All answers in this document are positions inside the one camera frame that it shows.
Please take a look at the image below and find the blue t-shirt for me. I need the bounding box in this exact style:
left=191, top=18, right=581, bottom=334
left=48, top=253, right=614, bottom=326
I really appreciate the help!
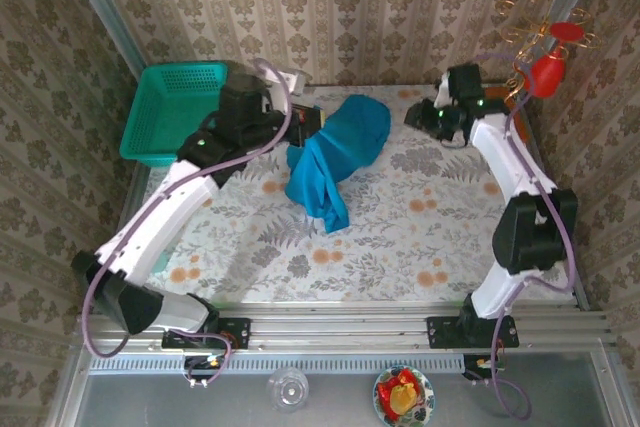
left=284, top=94, right=392, bottom=234

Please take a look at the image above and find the orange wooden stand base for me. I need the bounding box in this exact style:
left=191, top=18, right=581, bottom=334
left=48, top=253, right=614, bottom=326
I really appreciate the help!
left=479, top=85, right=531, bottom=144

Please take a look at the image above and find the teal plastic basket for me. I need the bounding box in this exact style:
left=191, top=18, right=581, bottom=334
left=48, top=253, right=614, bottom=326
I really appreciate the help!
left=118, top=61, right=230, bottom=168

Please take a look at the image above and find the red wine glass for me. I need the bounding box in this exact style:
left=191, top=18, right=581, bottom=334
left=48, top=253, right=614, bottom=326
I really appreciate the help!
left=529, top=20, right=586, bottom=100

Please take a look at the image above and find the floral table cover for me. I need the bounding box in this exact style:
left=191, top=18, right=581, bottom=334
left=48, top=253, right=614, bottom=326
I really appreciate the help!
left=117, top=85, right=576, bottom=304

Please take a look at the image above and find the black connector box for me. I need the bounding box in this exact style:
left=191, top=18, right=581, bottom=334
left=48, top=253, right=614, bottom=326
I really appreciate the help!
left=462, top=354, right=501, bottom=381
left=182, top=354, right=226, bottom=381

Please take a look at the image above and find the clear glass cup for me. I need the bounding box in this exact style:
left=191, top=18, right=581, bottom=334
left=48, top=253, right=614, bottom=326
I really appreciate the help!
left=265, top=366, right=310, bottom=414

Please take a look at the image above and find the red foil wrapper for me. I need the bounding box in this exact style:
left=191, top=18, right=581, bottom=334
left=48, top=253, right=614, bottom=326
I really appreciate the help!
left=375, top=368, right=421, bottom=411

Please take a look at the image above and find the floral patterned plate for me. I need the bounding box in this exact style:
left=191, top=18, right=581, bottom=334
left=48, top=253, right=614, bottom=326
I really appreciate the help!
left=372, top=364, right=436, bottom=427

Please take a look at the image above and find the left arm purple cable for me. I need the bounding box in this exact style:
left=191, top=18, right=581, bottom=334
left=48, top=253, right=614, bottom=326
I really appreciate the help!
left=81, top=57, right=296, bottom=391

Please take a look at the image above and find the gold wire glass stand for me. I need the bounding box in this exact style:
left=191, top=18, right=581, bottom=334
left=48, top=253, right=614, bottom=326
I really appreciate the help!
left=494, top=0, right=604, bottom=103

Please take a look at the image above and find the aluminium frame rail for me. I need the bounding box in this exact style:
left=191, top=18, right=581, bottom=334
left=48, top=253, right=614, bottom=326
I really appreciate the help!
left=74, top=304, right=614, bottom=353

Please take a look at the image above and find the grey slotted cable duct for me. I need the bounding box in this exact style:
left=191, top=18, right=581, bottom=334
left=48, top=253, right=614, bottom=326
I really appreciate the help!
left=88, top=352, right=466, bottom=376

